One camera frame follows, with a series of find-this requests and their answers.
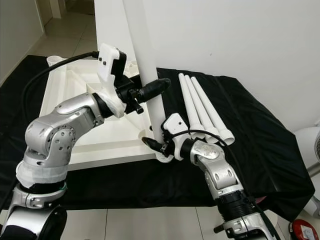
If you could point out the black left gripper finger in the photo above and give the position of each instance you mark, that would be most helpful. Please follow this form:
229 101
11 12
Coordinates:
152 88

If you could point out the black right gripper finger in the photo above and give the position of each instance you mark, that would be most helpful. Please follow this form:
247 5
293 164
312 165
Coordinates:
154 144

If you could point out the white tapered table leg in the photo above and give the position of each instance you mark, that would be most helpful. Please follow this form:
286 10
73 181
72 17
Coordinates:
199 102
210 107
190 100
144 50

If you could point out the white plastic children table top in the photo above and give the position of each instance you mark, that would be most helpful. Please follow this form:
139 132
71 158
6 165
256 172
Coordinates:
110 145

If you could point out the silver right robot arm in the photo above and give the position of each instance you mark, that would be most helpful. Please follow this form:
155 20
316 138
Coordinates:
210 152

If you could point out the black table cloth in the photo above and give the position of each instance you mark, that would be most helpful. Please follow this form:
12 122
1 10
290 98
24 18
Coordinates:
255 150

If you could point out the black metal table leg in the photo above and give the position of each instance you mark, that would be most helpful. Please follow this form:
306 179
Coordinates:
222 228

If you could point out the red round floor device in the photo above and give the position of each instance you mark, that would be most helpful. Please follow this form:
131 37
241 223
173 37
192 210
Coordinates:
305 230

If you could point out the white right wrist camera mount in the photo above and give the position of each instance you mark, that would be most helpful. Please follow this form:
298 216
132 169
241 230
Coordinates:
175 121

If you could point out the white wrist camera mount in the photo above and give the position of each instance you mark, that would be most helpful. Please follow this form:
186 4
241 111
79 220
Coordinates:
109 65
175 121

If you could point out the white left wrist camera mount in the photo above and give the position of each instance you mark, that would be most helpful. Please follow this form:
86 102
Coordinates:
109 65

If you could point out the white door frame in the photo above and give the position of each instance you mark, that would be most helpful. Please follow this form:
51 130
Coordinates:
48 7

